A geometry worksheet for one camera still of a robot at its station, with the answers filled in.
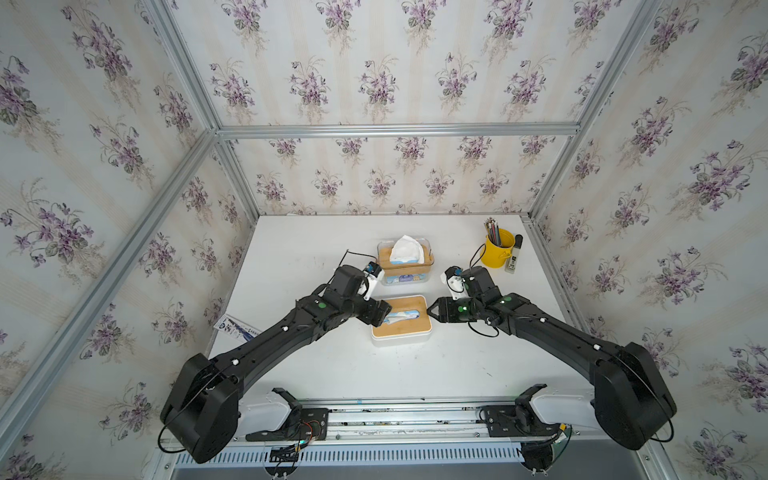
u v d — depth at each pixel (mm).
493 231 973
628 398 413
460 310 720
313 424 731
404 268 941
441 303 758
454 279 778
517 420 698
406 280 981
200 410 395
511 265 1014
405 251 969
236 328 882
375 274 719
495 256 988
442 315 736
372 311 716
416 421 748
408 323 833
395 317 859
